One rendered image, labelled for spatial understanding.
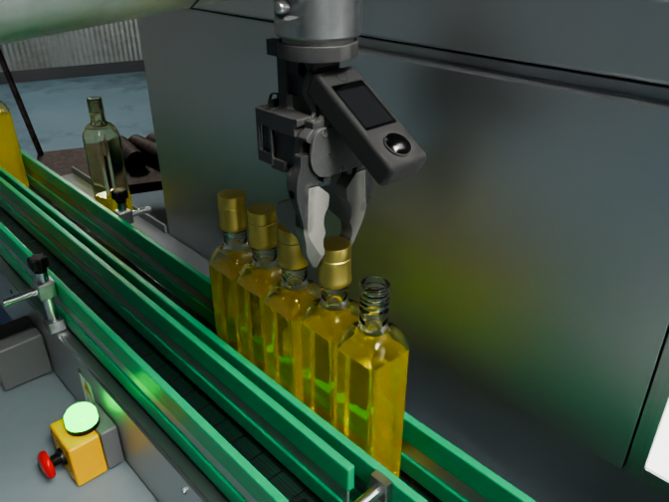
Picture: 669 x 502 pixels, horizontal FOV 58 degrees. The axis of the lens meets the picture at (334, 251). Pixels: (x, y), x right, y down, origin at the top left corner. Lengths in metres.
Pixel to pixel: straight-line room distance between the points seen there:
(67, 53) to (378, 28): 6.72
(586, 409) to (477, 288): 0.16
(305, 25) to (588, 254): 0.31
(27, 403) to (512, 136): 0.87
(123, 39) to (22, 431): 6.49
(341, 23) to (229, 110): 0.47
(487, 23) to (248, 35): 0.40
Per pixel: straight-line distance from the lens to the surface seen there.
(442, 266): 0.67
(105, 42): 7.33
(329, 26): 0.51
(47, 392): 1.14
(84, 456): 0.93
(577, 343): 0.62
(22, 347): 1.13
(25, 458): 1.04
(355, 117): 0.51
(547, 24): 0.56
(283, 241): 0.63
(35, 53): 7.30
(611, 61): 0.54
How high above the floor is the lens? 1.44
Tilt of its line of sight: 28 degrees down
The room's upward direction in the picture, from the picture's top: straight up
